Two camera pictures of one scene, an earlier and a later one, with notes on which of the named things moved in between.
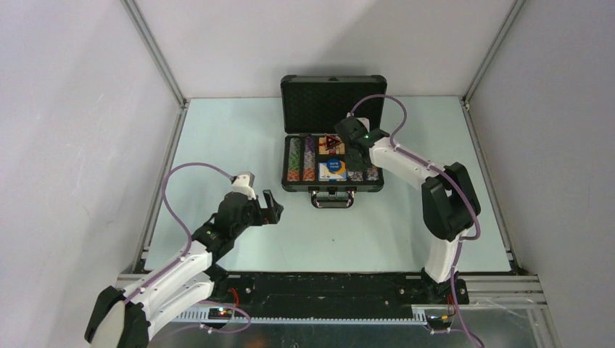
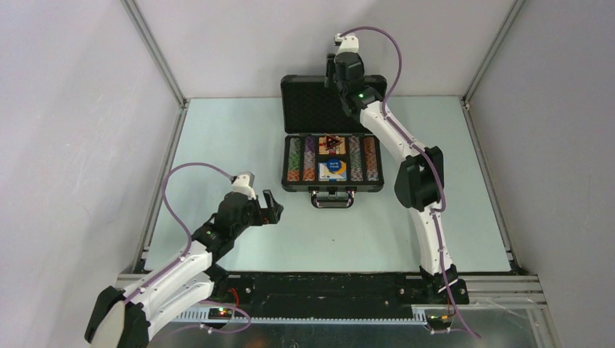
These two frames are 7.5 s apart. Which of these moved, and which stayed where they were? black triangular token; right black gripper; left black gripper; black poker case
Moved: right black gripper
Stayed: black triangular token; black poker case; left black gripper
